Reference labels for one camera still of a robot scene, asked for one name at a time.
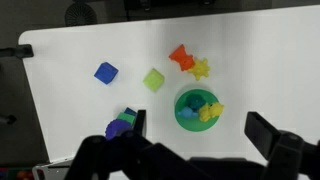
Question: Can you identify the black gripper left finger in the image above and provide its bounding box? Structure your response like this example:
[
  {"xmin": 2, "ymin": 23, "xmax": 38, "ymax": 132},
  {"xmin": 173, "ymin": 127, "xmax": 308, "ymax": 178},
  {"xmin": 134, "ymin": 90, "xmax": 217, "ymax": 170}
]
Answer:
[{"xmin": 64, "ymin": 109, "xmax": 214, "ymax": 180}]

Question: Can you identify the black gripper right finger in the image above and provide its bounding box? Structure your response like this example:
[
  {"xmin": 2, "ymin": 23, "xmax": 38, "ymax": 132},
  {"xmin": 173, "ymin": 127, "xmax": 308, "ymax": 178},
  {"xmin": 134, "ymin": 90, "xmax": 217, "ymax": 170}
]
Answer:
[{"xmin": 244, "ymin": 111, "xmax": 320, "ymax": 180}]

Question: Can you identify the yellow block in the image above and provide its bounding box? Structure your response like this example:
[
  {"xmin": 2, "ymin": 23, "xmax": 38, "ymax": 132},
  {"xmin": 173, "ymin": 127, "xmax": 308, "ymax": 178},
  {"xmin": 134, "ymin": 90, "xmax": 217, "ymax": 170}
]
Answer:
[{"xmin": 187, "ymin": 57, "xmax": 212, "ymax": 81}]

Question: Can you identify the small green block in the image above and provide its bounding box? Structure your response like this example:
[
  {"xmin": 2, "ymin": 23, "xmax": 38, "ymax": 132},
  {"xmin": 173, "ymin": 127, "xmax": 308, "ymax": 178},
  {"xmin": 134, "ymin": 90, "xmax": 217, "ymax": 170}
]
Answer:
[{"xmin": 116, "ymin": 111, "xmax": 137, "ymax": 127}]

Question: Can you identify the small dark blue block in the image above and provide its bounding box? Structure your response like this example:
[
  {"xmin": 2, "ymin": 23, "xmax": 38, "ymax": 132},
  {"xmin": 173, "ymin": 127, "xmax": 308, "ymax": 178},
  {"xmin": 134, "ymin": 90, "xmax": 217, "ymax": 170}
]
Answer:
[{"xmin": 123, "ymin": 106, "xmax": 138, "ymax": 118}]

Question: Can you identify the yellow animal toy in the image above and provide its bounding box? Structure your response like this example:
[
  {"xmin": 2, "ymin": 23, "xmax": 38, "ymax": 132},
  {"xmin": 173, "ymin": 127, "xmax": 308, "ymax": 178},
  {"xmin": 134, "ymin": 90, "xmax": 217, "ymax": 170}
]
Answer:
[{"xmin": 198, "ymin": 102, "xmax": 225, "ymax": 123}]

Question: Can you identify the blue cube block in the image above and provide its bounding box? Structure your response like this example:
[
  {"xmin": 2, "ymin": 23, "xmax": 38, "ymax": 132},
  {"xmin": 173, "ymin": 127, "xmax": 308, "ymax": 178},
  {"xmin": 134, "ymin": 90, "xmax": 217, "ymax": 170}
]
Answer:
[{"xmin": 93, "ymin": 61, "xmax": 120, "ymax": 85}]

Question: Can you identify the light blue toy figure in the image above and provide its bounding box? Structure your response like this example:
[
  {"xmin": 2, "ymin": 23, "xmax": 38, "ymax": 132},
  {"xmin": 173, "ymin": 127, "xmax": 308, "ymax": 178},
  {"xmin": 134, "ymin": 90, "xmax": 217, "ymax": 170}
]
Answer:
[{"xmin": 177, "ymin": 106, "xmax": 199, "ymax": 119}]

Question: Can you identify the lime green block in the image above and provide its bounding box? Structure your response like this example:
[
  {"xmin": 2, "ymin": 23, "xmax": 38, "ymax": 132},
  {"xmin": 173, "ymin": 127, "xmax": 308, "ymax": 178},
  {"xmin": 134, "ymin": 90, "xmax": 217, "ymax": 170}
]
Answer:
[{"xmin": 143, "ymin": 67, "xmax": 166, "ymax": 93}]

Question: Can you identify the teal toy figure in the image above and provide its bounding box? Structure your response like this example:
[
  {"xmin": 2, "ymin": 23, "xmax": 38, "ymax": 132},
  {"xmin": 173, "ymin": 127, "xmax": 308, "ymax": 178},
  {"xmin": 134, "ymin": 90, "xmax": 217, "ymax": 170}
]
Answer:
[{"xmin": 185, "ymin": 93, "xmax": 206, "ymax": 112}]

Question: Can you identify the purple spiky ball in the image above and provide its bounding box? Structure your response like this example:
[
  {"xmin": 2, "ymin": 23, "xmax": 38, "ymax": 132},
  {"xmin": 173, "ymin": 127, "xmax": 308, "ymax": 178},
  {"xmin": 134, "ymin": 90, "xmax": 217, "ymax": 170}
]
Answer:
[{"xmin": 104, "ymin": 119, "xmax": 133, "ymax": 141}]

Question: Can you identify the grey metal mounting plate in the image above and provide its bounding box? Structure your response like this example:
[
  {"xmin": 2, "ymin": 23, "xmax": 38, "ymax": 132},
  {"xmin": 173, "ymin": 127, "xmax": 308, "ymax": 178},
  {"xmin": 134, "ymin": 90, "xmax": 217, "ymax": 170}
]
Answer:
[{"xmin": 32, "ymin": 159, "xmax": 74, "ymax": 180}]

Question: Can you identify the green bowl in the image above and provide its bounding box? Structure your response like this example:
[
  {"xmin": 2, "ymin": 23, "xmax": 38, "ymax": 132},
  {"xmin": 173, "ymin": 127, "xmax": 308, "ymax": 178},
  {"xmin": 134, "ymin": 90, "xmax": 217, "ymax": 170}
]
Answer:
[{"xmin": 174, "ymin": 88, "xmax": 221, "ymax": 133}]

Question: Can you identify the red cube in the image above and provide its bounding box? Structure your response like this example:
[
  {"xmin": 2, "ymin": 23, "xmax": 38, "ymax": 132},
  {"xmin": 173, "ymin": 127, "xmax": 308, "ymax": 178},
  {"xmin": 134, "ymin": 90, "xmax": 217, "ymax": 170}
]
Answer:
[{"xmin": 168, "ymin": 44, "xmax": 196, "ymax": 72}]

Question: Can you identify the black clamp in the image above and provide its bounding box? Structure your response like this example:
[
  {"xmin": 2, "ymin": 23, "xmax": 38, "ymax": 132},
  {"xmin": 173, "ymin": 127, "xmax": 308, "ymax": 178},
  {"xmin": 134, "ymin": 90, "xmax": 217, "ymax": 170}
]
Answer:
[{"xmin": 0, "ymin": 44, "xmax": 35, "ymax": 60}]

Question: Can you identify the black round fan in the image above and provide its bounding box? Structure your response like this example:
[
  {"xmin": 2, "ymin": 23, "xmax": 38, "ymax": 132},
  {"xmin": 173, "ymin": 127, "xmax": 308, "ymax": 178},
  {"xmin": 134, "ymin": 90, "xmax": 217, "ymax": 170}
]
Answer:
[{"xmin": 64, "ymin": 1, "xmax": 98, "ymax": 27}]

